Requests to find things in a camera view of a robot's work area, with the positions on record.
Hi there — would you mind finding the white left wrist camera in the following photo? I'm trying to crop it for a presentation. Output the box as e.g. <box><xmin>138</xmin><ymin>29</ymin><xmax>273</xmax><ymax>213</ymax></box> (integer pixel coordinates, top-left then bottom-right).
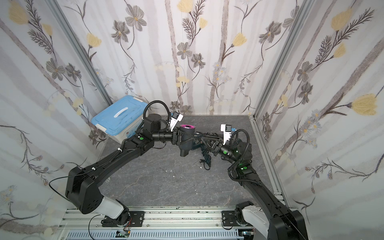
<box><xmin>169</xmin><ymin>112</ymin><xmax>184</xmax><ymax>132</ymax></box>

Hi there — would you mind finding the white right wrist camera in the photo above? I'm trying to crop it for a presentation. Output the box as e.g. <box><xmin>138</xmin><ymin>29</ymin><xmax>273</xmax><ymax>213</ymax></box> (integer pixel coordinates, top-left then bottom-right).
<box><xmin>221</xmin><ymin>124</ymin><xmax>233</xmax><ymax>145</ymax></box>

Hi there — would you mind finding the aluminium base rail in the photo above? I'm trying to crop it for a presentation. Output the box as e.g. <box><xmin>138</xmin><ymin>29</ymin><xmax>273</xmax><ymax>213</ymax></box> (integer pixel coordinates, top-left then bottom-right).
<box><xmin>54</xmin><ymin>206</ymin><xmax>272</xmax><ymax>240</ymax></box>

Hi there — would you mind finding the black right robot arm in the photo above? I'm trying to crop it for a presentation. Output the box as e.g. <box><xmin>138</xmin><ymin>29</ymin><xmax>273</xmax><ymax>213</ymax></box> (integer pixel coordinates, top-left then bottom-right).
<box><xmin>209</xmin><ymin>129</ymin><xmax>309</xmax><ymax>240</ymax></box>

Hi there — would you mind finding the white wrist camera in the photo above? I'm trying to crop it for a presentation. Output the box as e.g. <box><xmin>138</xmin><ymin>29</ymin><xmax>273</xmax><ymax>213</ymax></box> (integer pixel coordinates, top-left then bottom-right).
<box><xmin>221</xmin><ymin>124</ymin><xmax>233</xmax><ymax>145</ymax></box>
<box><xmin>169</xmin><ymin>112</ymin><xmax>184</xmax><ymax>132</ymax></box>

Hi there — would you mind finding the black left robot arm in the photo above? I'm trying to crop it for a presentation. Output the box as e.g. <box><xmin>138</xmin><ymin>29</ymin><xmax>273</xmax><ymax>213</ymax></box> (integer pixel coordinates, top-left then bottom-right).
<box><xmin>65</xmin><ymin>107</ymin><xmax>183</xmax><ymax>227</ymax></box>

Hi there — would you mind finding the dark green hair dryer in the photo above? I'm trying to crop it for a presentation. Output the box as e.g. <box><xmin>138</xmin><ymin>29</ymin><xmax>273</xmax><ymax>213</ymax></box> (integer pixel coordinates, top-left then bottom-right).
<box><xmin>192</xmin><ymin>144</ymin><xmax>212</xmax><ymax>171</ymax></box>

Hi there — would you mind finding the blue lid storage box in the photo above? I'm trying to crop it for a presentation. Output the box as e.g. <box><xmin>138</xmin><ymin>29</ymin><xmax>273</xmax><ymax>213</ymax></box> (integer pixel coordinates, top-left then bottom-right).
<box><xmin>91</xmin><ymin>96</ymin><xmax>148</xmax><ymax>143</ymax></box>

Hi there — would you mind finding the black hair dryer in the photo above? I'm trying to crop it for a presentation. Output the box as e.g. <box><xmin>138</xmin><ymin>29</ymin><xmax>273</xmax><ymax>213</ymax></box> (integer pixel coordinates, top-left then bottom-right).
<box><xmin>178</xmin><ymin>125</ymin><xmax>217</xmax><ymax>157</ymax></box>

